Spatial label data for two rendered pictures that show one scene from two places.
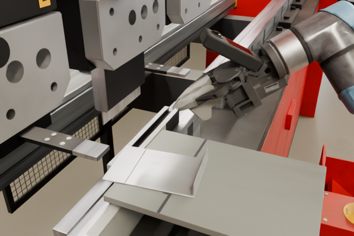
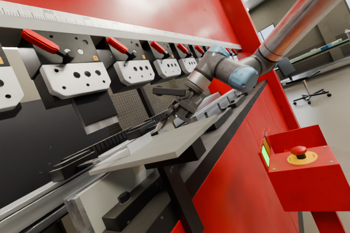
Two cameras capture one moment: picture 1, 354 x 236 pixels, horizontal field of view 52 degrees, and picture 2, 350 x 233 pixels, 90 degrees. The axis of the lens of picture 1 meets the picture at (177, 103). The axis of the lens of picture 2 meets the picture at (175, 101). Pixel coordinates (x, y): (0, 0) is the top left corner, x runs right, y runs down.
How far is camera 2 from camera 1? 0.34 m
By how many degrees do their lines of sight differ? 30
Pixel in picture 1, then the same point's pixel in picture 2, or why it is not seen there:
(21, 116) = not seen: outside the picture
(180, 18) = (126, 80)
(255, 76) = (186, 98)
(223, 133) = not seen: hidden behind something
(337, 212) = (283, 162)
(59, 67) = (12, 88)
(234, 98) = (180, 114)
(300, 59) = (201, 78)
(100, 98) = (80, 120)
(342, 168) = (284, 139)
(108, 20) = (54, 73)
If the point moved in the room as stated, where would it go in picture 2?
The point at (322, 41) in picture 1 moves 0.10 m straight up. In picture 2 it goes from (207, 65) to (195, 37)
